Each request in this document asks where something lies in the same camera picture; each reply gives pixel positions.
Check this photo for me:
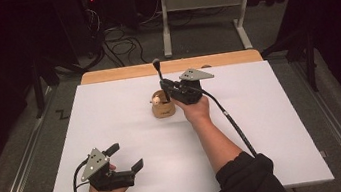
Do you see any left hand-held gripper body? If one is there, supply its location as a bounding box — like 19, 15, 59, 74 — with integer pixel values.
76, 142, 138, 192

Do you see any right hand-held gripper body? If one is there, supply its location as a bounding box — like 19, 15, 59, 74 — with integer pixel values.
167, 65, 220, 108

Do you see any wide black makeup brush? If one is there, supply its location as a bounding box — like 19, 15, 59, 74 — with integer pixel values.
151, 56, 172, 105

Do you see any round wooden brush holder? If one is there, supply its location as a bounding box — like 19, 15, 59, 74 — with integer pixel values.
149, 87, 178, 120

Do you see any person's right hand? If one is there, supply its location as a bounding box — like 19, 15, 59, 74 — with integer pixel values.
172, 92, 213, 127

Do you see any small cream figurine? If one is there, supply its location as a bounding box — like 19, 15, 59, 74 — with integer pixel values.
150, 93, 164, 108

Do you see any white table board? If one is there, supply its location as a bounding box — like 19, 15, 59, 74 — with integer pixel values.
30, 51, 336, 192

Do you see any light wooden table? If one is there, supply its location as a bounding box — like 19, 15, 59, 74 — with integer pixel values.
78, 47, 263, 87

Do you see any white-framed desk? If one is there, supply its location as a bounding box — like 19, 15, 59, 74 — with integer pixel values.
155, 0, 306, 62

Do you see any black metal stand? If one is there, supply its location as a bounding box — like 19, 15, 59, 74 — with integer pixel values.
258, 27, 322, 100
26, 55, 65, 120

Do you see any person's black sleeve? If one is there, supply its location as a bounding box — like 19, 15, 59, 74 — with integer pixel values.
209, 145, 291, 192

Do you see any dark device with red light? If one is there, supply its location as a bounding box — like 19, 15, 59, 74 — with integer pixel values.
77, 0, 110, 55

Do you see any tangle of black floor cables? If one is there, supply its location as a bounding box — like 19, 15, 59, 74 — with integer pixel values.
83, 0, 151, 73

